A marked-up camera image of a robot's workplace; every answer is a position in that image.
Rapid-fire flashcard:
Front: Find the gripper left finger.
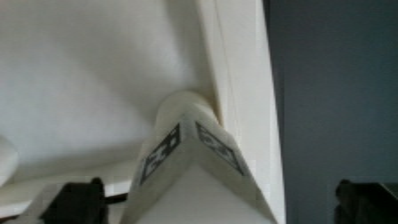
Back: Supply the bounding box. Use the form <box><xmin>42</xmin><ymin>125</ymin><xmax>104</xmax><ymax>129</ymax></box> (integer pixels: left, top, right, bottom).
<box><xmin>38</xmin><ymin>178</ymin><xmax>108</xmax><ymax>224</ymax></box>

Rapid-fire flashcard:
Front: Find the white leg with tag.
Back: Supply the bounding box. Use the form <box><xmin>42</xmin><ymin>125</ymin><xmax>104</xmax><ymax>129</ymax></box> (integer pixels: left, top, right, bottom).
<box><xmin>120</xmin><ymin>91</ymin><xmax>277</xmax><ymax>224</ymax></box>

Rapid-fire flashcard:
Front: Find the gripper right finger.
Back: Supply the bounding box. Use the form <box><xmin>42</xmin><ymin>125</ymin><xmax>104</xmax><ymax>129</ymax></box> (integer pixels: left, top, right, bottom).
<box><xmin>333</xmin><ymin>179</ymin><xmax>398</xmax><ymax>224</ymax></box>

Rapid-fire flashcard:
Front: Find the white square tabletop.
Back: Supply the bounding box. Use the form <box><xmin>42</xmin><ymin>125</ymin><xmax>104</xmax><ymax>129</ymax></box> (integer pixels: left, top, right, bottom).
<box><xmin>0</xmin><ymin>0</ymin><xmax>285</xmax><ymax>224</ymax></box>

